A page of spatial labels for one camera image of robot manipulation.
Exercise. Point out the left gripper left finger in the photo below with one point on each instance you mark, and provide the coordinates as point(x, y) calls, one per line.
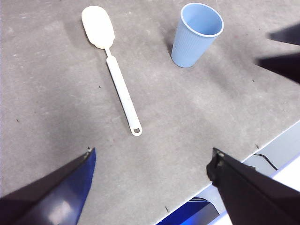
point(47, 199)

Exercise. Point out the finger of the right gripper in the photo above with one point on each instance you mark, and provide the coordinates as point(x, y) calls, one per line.
point(289, 35)
point(286, 65)

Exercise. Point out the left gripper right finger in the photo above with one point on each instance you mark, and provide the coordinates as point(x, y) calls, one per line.
point(257, 199)

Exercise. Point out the blue ribbed plastic cup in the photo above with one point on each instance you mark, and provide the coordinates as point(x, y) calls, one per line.
point(187, 51)

